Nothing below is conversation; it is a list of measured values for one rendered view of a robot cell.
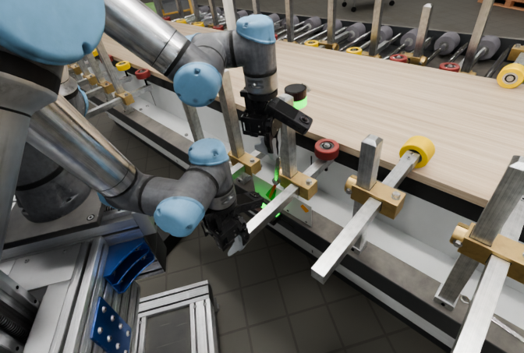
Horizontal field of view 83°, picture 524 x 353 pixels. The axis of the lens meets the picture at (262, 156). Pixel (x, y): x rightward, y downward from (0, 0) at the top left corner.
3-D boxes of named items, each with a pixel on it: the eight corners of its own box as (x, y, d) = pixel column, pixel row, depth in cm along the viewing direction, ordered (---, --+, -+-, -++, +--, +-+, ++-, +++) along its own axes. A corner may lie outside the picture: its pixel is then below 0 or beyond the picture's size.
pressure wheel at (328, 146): (329, 181, 100) (330, 154, 93) (309, 171, 105) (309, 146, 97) (341, 168, 104) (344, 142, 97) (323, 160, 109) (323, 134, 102)
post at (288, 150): (293, 220, 105) (285, 100, 75) (285, 215, 107) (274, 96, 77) (299, 213, 107) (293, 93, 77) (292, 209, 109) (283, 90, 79)
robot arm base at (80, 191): (13, 230, 65) (-19, 199, 59) (37, 184, 77) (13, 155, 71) (83, 213, 67) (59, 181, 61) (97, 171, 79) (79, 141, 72)
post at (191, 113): (203, 160, 132) (173, 63, 104) (196, 157, 135) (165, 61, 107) (211, 155, 135) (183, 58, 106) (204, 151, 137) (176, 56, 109)
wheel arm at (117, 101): (82, 123, 156) (78, 116, 153) (79, 121, 158) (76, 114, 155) (154, 90, 178) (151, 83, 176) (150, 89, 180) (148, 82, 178)
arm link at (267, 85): (281, 65, 67) (268, 81, 61) (283, 83, 70) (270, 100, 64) (252, 63, 69) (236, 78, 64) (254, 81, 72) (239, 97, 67)
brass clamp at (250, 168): (251, 178, 108) (249, 167, 104) (227, 164, 115) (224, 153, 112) (263, 168, 111) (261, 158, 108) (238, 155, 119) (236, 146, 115)
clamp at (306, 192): (308, 201, 91) (308, 189, 88) (275, 182, 99) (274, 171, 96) (318, 190, 94) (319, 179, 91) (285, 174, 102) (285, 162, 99)
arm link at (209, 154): (176, 157, 56) (197, 132, 62) (190, 197, 63) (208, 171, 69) (213, 163, 53) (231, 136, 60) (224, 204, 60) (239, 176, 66)
